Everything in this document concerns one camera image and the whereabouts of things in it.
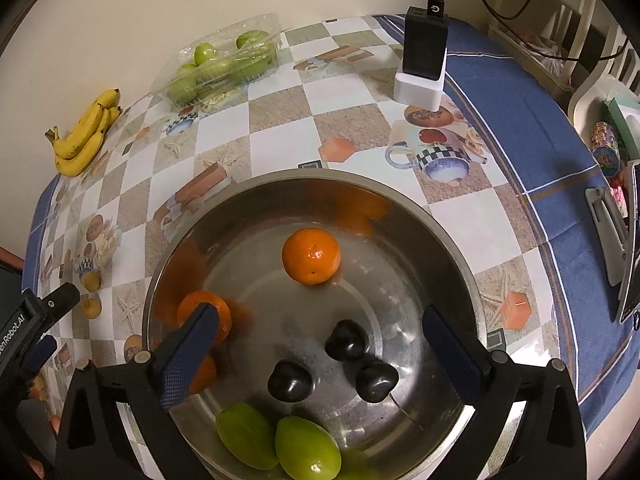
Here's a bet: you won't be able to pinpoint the round metal bowl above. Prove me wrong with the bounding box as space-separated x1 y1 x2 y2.
141 170 488 480

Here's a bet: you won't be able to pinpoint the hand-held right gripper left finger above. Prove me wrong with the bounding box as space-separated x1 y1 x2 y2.
52 301 221 480

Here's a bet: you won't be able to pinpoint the green box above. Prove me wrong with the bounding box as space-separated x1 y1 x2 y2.
602 97 640 161

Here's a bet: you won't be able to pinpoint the black power adapter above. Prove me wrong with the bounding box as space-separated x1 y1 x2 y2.
402 0 449 81

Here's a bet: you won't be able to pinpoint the black tablet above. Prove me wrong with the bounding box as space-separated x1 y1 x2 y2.
615 160 640 323

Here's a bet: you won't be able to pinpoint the clear plastic container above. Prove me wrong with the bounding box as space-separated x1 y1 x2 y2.
152 12 283 108

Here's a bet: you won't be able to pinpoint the small dark cherry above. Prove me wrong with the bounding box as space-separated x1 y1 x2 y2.
325 319 370 362

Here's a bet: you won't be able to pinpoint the dark cherry with stem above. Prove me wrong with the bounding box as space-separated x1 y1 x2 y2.
355 357 425 431

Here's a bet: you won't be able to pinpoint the clear plastic bag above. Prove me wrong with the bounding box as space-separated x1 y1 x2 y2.
487 20 573 93

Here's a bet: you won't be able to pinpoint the large dark cherry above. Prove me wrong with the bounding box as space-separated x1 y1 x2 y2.
267 360 315 403

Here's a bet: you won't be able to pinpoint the pile of green jujubes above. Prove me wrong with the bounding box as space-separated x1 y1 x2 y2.
166 30 278 103

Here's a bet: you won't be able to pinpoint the yellow banana bunch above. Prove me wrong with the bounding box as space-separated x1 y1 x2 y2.
45 88 123 177

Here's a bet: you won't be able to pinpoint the white chair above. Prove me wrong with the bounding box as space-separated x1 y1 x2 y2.
545 0 640 131

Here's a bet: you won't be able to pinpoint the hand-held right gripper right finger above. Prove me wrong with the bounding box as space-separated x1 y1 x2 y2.
421 304 588 480

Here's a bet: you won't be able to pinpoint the colourful stacked packets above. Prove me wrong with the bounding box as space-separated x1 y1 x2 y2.
591 120 623 178

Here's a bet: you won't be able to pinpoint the white charging dock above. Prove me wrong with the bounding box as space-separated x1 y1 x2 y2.
393 50 446 111

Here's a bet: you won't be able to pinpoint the checkered printed tablecloth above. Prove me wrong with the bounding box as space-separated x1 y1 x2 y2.
22 12 633 480

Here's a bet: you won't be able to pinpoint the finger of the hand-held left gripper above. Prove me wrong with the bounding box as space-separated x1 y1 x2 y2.
35 282 81 331
22 335 58 378

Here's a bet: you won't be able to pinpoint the green jujube fruit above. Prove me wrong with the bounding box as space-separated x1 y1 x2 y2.
216 401 280 471
274 416 342 480

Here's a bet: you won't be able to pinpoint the orange tangerine with stem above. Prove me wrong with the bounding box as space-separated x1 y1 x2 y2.
177 290 233 346

